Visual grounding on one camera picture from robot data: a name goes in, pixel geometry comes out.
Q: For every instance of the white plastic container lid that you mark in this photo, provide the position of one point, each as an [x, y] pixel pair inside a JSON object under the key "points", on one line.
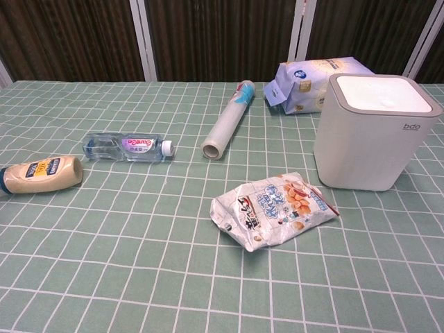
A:
{"points": [[381, 93]]}

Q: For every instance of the white plastic trash bin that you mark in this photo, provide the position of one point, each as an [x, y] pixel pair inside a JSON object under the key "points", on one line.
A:
{"points": [[360, 145]]}

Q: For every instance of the dark folding screen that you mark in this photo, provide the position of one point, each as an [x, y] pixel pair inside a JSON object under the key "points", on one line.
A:
{"points": [[215, 38]]}

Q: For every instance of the blue tissue pack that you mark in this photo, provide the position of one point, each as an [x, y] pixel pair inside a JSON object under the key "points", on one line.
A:
{"points": [[298, 86]]}

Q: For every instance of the green checkered tablecloth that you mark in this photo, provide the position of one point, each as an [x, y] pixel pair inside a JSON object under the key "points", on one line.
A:
{"points": [[138, 243]]}

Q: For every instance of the cling film roll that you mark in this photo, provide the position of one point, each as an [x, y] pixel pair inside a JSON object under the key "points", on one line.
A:
{"points": [[227, 121]]}

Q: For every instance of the cream mayonnaise squeeze bottle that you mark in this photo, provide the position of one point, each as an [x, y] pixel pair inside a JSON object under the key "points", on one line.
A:
{"points": [[41, 175]]}

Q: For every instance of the crumpled white snack bag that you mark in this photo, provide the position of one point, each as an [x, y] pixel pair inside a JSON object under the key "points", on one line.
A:
{"points": [[274, 211]]}

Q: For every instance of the clear plastic water bottle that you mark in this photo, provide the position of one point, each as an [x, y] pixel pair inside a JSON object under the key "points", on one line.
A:
{"points": [[125, 147]]}

